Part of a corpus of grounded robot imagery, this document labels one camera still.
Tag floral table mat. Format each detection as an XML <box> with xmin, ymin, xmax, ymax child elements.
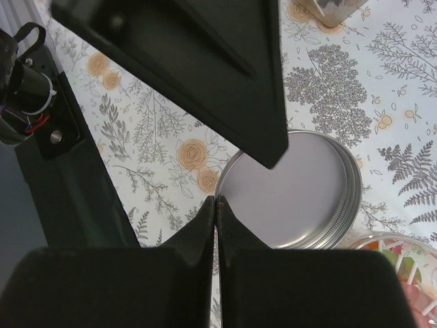
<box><xmin>37</xmin><ymin>1</ymin><xmax>436</xmax><ymax>247</ymax></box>

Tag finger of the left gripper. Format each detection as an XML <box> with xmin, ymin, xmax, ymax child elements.
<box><xmin>50</xmin><ymin>1</ymin><xmax>288</xmax><ymax>169</ymax></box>

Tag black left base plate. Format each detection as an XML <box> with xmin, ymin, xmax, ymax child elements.
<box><xmin>15</xmin><ymin>46</ymin><xmax>139</xmax><ymax>248</ymax></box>

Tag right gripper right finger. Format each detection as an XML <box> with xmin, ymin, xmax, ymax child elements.
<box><xmin>216</xmin><ymin>196</ymin><xmax>415</xmax><ymax>327</ymax></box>

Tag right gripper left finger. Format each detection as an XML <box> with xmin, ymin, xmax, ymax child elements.
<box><xmin>1</xmin><ymin>196</ymin><xmax>214</xmax><ymax>327</ymax></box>

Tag clear compartment candy box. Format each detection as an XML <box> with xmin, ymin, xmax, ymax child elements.
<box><xmin>296</xmin><ymin>0</ymin><xmax>367</xmax><ymax>27</ymax></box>

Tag round metal jar lid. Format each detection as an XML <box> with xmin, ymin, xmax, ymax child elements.
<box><xmin>215</xmin><ymin>130</ymin><xmax>363</xmax><ymax>249</ymax></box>

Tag clear glass jar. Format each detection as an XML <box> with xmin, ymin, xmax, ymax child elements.
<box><xmin>348</xmin><ymin>232</ymin><xmax>436</xmax><ymax>327</ymax></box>

